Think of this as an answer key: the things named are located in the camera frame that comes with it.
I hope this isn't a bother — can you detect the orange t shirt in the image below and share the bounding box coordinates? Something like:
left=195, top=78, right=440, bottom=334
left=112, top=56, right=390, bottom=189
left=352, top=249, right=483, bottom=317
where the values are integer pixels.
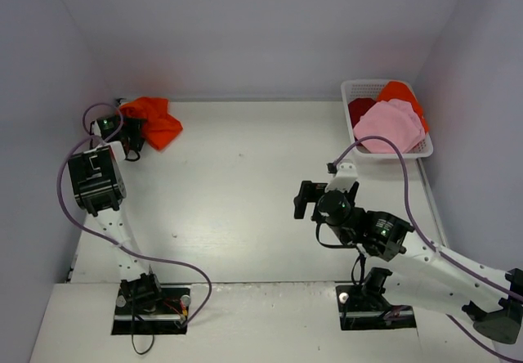
left=119, top=96, right=183, bottom=151
left=376, top=80, right=429, bottom=133

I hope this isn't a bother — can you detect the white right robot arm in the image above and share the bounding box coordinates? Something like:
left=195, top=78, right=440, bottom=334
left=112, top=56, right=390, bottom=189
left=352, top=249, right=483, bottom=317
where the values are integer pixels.
left=293, top=181, right=522, bottom=345

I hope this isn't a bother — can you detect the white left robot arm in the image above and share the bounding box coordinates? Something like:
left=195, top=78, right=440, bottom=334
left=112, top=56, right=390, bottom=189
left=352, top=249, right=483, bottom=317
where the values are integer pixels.
left=67, top=115, right=163, bottom=314

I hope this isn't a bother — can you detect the dark red t shirt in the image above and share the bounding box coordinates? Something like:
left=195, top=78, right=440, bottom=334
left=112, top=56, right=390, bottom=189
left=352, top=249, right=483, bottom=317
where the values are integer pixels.
left=347, top=97, right=377, bottom=128

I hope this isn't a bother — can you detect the pink t shirt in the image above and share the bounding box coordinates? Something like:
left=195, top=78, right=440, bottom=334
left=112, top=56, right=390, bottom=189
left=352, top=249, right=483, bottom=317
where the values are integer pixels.
left=353, top=99, right=426, bottom=154

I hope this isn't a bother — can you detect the white plastic basket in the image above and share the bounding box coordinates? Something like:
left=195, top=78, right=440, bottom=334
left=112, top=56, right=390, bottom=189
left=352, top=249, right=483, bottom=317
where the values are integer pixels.
left=341, top=78, right=433, bottom=160

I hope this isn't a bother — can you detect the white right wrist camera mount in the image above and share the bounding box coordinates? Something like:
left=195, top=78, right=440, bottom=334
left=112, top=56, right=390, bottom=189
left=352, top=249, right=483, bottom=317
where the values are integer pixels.
left=325, top=162, right=358, bottom=193

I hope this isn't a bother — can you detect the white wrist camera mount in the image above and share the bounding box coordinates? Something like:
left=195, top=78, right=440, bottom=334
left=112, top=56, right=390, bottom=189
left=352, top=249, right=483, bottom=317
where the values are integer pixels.
left=325, top=162, right=358, bottom=193
left=90, top=120, right=103, bottom=149

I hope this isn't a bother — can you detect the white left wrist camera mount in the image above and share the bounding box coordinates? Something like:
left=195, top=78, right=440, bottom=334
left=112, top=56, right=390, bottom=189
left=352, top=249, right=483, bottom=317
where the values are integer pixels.
left=90, top=120, right=103, bottom=149

